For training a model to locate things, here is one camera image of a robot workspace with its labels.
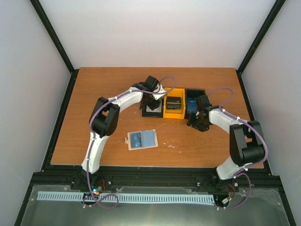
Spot black right card bin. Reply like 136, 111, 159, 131
184, 89, 206, 119

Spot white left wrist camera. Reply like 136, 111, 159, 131
153, 85, 166, 100

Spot beige card holder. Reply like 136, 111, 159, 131
125, 129, 158, 150

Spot light blue cable duct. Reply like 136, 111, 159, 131
36, 191, 214, 205

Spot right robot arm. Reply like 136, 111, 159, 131
187, 95, 268, 191

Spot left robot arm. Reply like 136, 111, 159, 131
81, 76, 166, 190

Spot blue card stack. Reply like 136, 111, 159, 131
186, 98, 198, 114

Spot white card stack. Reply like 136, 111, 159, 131
146, 104, 162, 113

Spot black front frame rail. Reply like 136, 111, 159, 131
28, 166, 284, 194

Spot yellow middle card bin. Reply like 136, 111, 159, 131
163, 88, 186, 119

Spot black frame post left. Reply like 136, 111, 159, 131
30, 0, 78, 76

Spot blue VIP card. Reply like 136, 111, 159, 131
130, 132, 142, 149

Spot black frame post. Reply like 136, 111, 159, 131
237, 0, 286, 74
30, 0, 78, 76

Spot black card stack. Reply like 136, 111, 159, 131
166, 96, 182, 110

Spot black card bin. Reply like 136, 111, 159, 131
184, 89, 206, 119
141, 98, 163, 118

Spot black frame post right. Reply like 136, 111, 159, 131
237, 0, 286, 74

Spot black left card bin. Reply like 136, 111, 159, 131
141, 98, 163, 118

